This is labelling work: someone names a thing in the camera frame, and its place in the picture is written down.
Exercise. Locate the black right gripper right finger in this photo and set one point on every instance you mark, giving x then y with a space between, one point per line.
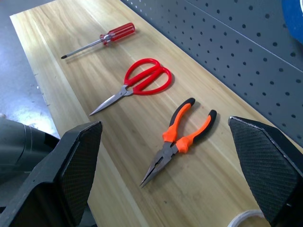
265 165

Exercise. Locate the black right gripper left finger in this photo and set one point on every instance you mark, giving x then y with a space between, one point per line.
71 170

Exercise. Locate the white tape roll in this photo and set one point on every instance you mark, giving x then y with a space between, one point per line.
236 220

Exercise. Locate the orange black needle-nose pliers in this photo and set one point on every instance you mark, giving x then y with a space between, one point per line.
170 134

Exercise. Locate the grey metal pegboard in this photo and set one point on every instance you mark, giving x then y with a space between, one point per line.
236 47

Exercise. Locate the blue tape roll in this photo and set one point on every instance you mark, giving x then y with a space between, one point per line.
294 21

